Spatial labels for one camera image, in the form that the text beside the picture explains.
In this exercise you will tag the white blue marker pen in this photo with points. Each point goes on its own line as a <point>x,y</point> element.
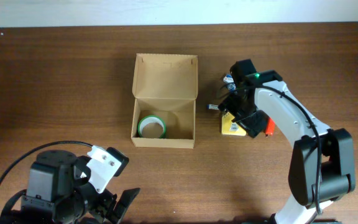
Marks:
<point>212,107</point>

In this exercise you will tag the brown cardboard box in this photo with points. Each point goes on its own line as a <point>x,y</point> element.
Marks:
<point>166,85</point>

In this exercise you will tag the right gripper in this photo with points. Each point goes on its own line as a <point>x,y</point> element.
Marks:
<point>239,112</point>

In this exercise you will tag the small white blue box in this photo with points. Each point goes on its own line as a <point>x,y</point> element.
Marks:
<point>229,82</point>

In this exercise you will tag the yellow spiral notepad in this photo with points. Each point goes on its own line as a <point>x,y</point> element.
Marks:
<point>229,128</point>

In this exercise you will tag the green tape roll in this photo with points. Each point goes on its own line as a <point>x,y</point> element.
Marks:
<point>151,126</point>

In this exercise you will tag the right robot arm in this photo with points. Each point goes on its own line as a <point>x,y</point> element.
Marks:
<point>322,167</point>

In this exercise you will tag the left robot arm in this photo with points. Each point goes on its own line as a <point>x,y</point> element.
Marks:
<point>65,188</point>

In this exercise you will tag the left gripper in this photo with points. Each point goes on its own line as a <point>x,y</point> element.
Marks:
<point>108,203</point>

